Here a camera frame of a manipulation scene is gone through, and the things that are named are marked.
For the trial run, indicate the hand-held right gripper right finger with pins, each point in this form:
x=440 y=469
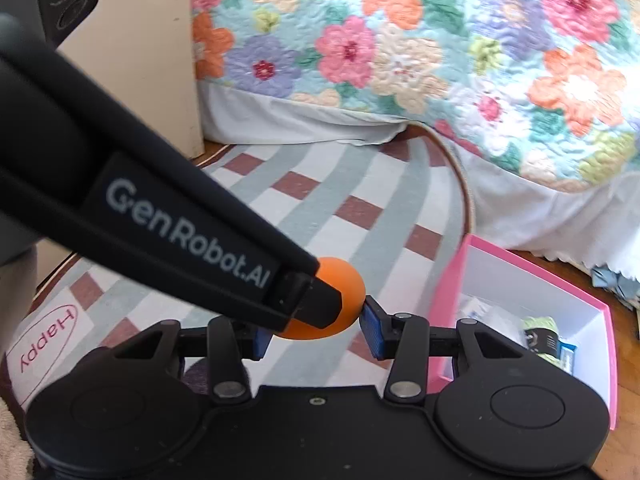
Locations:
x=377 y=330

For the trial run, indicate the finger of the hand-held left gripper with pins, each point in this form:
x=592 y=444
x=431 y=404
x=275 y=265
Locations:
x=310 y=305

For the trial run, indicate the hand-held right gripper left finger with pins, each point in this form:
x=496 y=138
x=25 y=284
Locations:
x=227 y=355

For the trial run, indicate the orange egg-shaped ball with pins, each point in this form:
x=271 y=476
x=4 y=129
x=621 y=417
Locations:
x=345 y=285

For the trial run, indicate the pink cardboard box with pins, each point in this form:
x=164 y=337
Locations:
x=450 y=310

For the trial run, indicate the green yarn ball black label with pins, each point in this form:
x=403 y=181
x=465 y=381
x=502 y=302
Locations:
x=541 y=335

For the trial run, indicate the white blue tissue packet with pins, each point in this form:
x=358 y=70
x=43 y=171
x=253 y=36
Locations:
x=470 y=307
x=566 y=357

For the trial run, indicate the beige wooden panel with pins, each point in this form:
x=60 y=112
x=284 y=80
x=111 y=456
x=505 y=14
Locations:
x=140 y=70

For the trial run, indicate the striped checkered rug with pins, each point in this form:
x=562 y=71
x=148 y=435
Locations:
x=350 y=180

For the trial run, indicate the grey blue crumpled cloth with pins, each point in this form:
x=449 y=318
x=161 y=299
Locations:
x=617 y=282

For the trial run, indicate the floral quilt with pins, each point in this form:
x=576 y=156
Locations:
x=400 y=35

